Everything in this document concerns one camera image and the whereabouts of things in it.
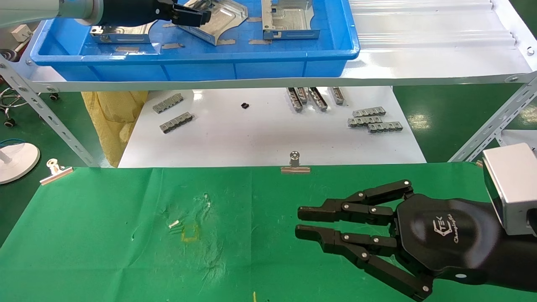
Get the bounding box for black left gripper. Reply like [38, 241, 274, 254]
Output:
[98, 0, 211, 27]

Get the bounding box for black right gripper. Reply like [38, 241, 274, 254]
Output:
[295, 180, 504, 301]

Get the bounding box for curved-edge metal bracket part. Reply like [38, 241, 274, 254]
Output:
[175, 0, 249, 46]

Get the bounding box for blue plastic bin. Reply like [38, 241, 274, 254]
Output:
[30, 0, 360, 82]

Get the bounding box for silver binder clip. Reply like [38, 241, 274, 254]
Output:
[280, 151, 311, 174]
[40, 159, 74, 185]

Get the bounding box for chair base with casters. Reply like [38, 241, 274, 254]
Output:
[0, 86, 59, 128]

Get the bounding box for green cloth mat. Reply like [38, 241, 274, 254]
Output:
[0, 163, 537, 302]

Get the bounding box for white metal rack shelf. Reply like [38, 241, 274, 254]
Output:
[23, 0, 537, 93]

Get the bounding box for white round stand base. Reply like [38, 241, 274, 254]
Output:
[0, 142, 41, 184]

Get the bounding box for white wall box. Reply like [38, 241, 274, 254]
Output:
[11, 24, 33, 42]

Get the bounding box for perforated steel rack post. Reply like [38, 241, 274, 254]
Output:
[448, 73, 537, 163]
[0, 55, 101, 167]

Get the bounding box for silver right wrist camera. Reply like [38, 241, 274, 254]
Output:
[482, 143, 537, 236]

